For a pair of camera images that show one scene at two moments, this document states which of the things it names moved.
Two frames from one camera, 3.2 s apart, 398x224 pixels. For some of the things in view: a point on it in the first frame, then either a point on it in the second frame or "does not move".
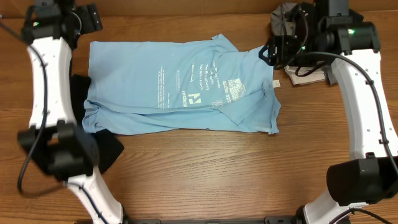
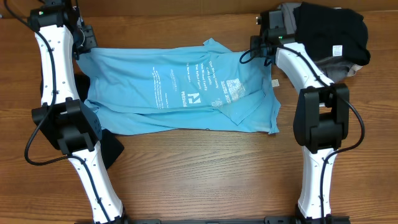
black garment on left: (108, 147) does not move
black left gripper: (91, 21) → (91, 42)
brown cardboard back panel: (145, 8) does not move
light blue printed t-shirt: (170, 86) does not move
